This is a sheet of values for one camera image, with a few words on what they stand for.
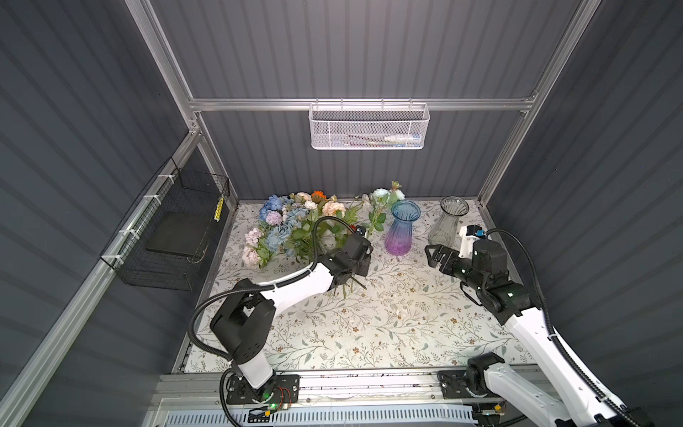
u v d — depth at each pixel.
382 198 0.95
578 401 0.40
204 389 0.75
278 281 0.51
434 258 0.68
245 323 0.45
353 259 0.67
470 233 0.67
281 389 0.72
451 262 0.67
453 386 0.74
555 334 0.46
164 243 0.71
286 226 0.91
